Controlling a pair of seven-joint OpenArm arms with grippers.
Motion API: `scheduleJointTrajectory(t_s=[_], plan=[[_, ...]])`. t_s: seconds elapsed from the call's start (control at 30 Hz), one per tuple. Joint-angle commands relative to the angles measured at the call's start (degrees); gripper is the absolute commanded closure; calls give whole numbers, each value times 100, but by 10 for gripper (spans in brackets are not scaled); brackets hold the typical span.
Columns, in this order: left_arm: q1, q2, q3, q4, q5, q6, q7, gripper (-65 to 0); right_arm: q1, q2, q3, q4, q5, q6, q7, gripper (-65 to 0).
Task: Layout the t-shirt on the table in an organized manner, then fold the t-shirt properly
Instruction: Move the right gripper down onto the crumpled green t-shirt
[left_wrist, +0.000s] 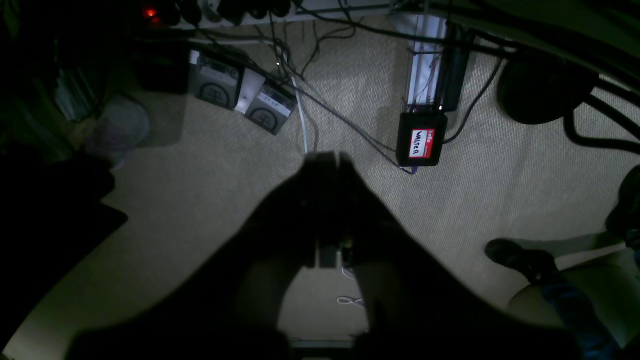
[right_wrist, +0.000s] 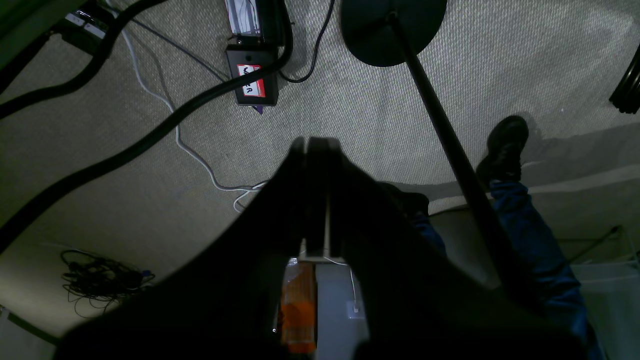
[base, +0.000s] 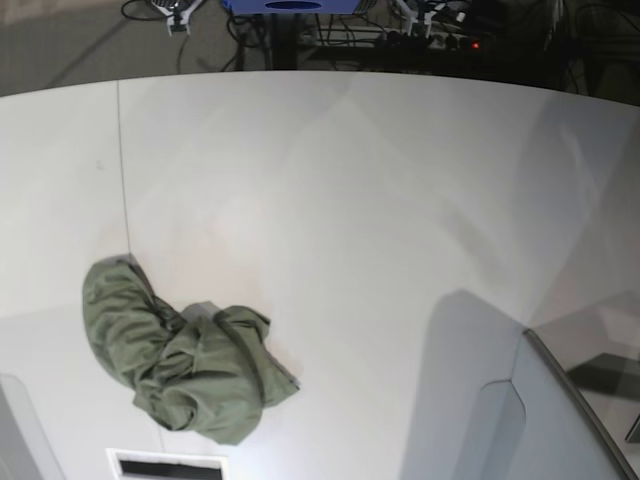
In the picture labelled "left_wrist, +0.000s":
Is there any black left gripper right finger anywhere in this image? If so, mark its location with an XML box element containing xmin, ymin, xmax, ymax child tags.
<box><xmin>338</xmin><ymin>152</ymin><xmax>581</xmax><ymax>360</ymax></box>

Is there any grey foot pedal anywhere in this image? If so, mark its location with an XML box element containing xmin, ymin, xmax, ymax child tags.
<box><xmin>187</xmin><ymin>47</ymin><xmax>246</xmax><ymax>110</ymax></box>
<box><xmin>244</xmin><ymin>82</ymin><xmax>298</xmax><ymax>136</ymax></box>

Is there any grey foot pedal left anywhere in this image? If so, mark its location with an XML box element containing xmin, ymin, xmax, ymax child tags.
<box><xmin>187</xmin><ymin>47</ymin><xmax>246</xmax><ymax>110</ymax></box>

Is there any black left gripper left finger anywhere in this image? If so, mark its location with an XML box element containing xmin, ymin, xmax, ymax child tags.
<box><xmin>66</xmin><ymin>153</ymin><xmax>326</xmax><ymax>360</ymax></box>

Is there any aluminium table leg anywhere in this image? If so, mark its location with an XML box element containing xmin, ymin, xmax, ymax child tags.
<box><xmin>397</xmin><ymin>14</ymin><xmax>475</xmax><ymax>113</ymax></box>

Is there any black chair base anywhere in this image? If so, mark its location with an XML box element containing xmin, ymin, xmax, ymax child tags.
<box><xmin>496</xmin><ymin>49</ymin><xmax>640</xmax><ymax>155</ymax></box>

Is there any black power strip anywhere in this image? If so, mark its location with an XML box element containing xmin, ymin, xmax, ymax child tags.
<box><xmin>138</xmin><ymin>0</ymin><xmax>395</xmax><ymax>30</ymax></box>

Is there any grey foot pedal right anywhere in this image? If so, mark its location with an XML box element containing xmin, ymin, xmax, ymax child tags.
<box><xmin>244</xmin><ymin>82</ymin><xmax>298</xmax><ymax>136</ymax></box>

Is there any black shoe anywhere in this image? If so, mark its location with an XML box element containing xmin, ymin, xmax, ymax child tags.
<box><xmin>484</xmin><ymin>238</ymin><xmax>560</xmax><ymax>285</ymax></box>

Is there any black box with name sticker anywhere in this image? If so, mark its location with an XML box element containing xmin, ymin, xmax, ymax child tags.
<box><xmin>395</xmin><ymin>112</ymin><xmax>448</xmax><ymax>167</ymax></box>

